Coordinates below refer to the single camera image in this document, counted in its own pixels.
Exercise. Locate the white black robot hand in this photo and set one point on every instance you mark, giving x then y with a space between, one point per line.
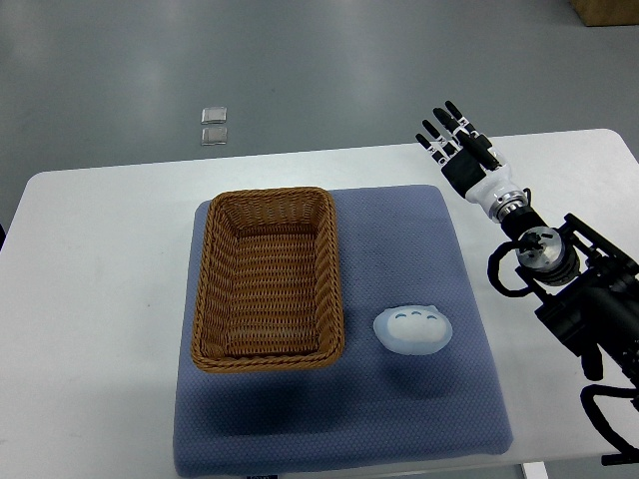
493 190

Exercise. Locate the blue white plush toy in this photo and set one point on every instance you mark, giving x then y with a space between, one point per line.
413 329

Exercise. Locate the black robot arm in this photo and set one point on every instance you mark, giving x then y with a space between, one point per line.
587 286

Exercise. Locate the brown wicker basket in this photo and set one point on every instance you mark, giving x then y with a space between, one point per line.
269 295

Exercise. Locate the blue quilted mat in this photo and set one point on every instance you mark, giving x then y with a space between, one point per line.
397 246

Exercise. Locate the brown cardboard box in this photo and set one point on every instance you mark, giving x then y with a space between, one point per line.
605 13

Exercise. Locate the upper silver floor plate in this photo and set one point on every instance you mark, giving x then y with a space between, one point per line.
214 115

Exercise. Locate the white table leg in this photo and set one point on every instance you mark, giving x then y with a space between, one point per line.
534 470

